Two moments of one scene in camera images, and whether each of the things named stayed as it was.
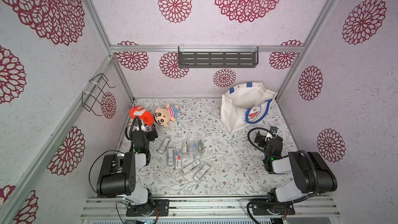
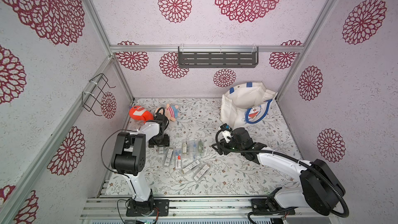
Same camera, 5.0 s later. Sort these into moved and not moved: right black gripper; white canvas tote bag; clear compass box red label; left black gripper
Moved: left black gripper; right black gripper
Not moved: white canvas tote bag; clear compass box red label
